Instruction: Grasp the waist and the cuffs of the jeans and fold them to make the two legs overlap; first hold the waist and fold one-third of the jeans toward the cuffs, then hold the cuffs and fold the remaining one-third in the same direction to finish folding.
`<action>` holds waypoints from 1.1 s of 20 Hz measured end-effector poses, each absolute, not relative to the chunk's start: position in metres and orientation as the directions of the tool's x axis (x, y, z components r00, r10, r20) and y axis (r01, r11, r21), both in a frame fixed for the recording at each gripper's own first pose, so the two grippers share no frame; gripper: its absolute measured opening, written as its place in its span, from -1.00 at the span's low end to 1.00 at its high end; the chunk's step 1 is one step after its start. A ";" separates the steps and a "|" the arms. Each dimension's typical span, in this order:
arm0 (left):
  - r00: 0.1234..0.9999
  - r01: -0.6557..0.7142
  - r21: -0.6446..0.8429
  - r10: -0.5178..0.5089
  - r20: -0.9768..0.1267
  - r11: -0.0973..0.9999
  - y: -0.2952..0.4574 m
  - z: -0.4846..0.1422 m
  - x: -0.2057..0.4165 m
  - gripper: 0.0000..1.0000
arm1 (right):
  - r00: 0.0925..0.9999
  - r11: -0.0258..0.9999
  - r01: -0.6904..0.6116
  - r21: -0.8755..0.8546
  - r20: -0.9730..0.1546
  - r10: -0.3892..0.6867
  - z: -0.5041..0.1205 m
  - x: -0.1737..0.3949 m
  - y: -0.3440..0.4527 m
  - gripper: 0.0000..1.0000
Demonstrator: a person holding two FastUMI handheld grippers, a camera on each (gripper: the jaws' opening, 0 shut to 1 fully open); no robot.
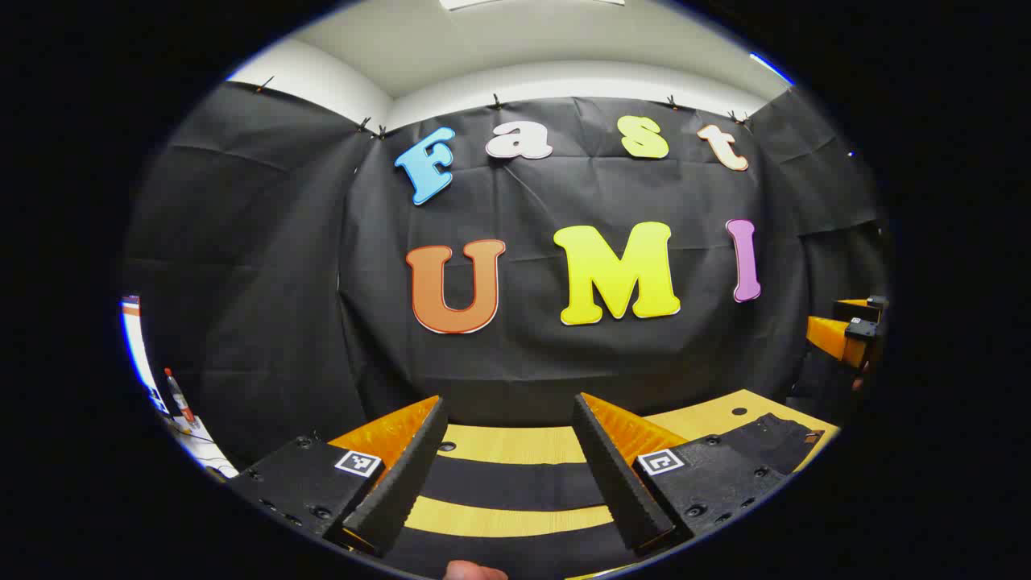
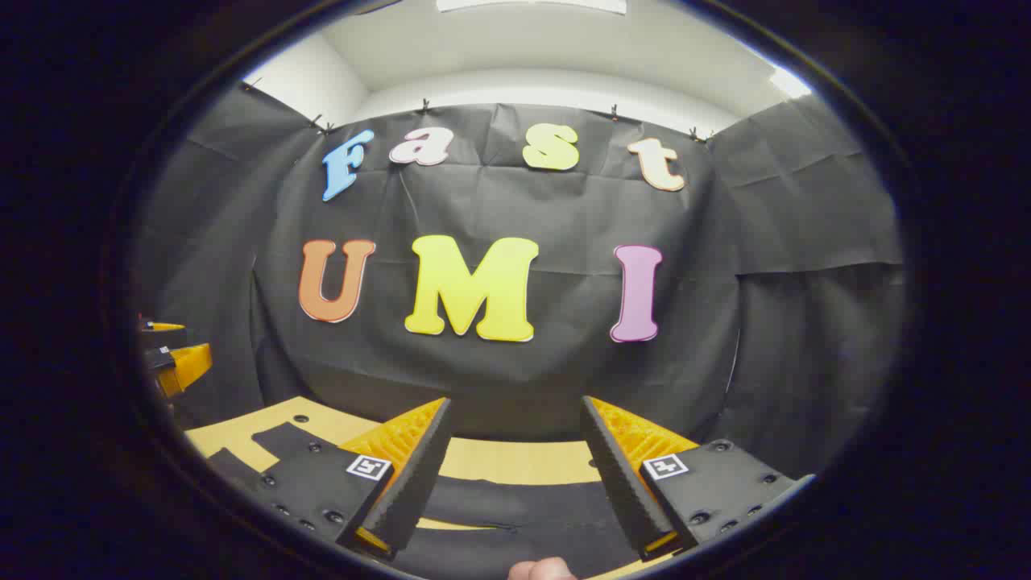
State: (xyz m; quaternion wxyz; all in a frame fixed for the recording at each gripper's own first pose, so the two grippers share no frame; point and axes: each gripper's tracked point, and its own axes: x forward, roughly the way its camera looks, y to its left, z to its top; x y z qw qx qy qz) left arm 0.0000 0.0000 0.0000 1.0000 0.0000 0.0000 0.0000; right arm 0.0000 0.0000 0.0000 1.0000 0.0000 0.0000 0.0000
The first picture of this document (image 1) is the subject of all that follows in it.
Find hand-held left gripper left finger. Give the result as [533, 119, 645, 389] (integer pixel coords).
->
[242, 393, 449, 558]

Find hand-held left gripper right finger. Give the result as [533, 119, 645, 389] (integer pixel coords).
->
[572, 392, 790, 557]

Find dark grey jeans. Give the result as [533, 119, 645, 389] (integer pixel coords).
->
[379, 412, 826, 580]

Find black backdrop cloth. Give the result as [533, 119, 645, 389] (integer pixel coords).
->
[121, 79, 891, 472]

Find white side table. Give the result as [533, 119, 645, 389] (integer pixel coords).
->
[153, 387, 240, 478]

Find red capped bottle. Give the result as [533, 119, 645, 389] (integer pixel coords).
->
[164, 368, 197, 429]

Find white display board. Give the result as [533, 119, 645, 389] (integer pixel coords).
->
[121, 295, 166, 412]

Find row of black cloth clips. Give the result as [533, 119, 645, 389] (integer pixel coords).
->
[254, 74, 756, 139]

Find ceiling light panel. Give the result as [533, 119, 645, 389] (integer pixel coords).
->
[439, 0, 626, 11]

